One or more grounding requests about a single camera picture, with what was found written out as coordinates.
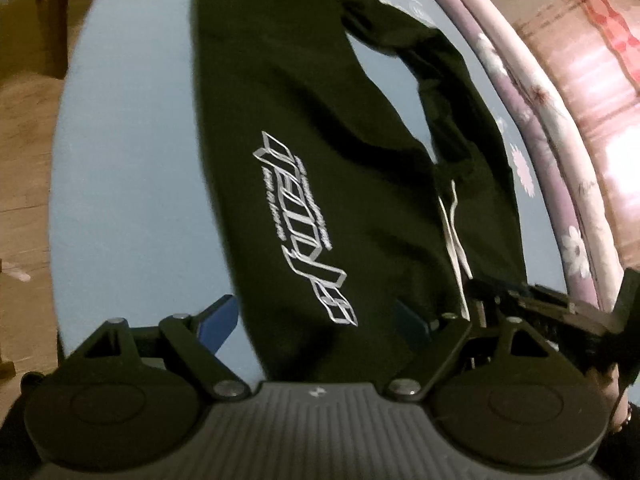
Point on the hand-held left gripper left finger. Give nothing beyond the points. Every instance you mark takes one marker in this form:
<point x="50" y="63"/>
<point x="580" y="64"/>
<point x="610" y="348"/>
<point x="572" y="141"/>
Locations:
<point x="220" y="320"/>

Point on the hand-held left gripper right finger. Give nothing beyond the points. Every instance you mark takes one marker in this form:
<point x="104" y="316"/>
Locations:
<point x="410" y="322"/>

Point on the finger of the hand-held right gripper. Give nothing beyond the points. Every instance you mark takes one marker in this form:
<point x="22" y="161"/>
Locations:
<point x="495" y="292"/>

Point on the pink curtain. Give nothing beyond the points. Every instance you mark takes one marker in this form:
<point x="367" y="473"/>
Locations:
<point x="600" y="85"/>

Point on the pink floral quilt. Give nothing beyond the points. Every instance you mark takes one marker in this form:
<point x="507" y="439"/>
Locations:
<point x="545" y="110"/>

